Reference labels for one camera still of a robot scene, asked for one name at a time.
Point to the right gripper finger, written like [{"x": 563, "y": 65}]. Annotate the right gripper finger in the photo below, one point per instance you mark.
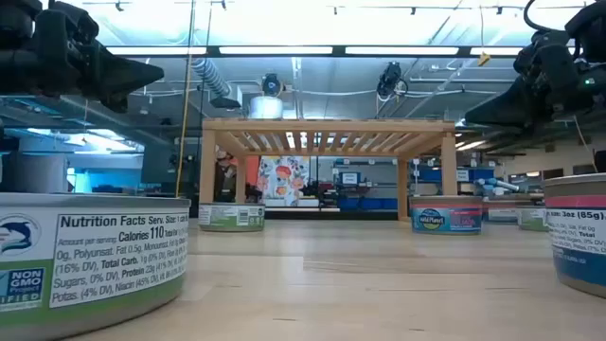
[{"x": 511, "y": 109}]

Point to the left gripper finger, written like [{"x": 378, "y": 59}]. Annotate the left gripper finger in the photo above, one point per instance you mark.
[{"x": 128, "y": 78}]

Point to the green label tuna can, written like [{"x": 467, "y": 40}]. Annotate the green label tuna can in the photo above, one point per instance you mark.
[
  {"x": 94, "y": 265},
  {"x": 531, "y": 219},
  {"x": 231, "y": 217}
]

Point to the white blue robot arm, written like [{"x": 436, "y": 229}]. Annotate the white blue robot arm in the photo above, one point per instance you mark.
[{"x": 497, "y": 184}]

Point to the wooden slatted shelf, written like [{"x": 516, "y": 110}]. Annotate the wooden slatted shelf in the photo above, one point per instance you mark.
[{"x": 326, "y": 124}]

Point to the ceiling light strip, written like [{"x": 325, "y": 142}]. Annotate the ceiling light strip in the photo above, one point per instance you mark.
[
  {"x": 497, "y": 50},
  {"x": 401, "y": 50},
  {"x": 276, "y": 49},
  {"x": 156, "y": 50}
]

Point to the yellow ceiling tag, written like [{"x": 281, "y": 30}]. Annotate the yellow ceiling tag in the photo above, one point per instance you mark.
[{"x": 484, "y": 59}]

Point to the grey cloth cover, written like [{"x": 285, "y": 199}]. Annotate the grey cloth cover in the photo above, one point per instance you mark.
[{"x": 33, "y": 173}]

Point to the black hanging device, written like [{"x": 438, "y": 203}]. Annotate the black hanging device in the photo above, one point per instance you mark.
[{"x": 390, "y": 78}]

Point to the person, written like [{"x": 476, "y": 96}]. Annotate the person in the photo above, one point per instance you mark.
[{"x": 225, "y": 177}]

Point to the small white sign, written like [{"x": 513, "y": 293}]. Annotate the small white sign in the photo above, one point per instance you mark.
[{"x": 349, "y": 178}]

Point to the floral patterned cloth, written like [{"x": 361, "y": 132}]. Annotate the floral patterned cloth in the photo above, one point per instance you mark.
[{"x": 283, "y": 180}]

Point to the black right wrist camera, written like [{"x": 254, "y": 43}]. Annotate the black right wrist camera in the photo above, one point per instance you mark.
[{"x": 544, "y": 52}]

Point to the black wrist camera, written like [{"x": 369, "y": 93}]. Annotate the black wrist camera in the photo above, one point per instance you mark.
[
  {"x": 71, "y": 21},
  {"x": 544, "y": 52}
]

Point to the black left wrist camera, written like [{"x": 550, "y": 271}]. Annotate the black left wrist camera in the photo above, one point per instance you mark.
[{"x": 71, "y": 21}]

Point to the silver ventilation duct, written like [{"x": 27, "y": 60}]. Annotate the silver ventilation duct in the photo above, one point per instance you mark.
[{"x": 210, "y": 76}]

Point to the black hanging camera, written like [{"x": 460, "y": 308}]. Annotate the black hanging camera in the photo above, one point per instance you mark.
[{"x": 272, "y": 84}]

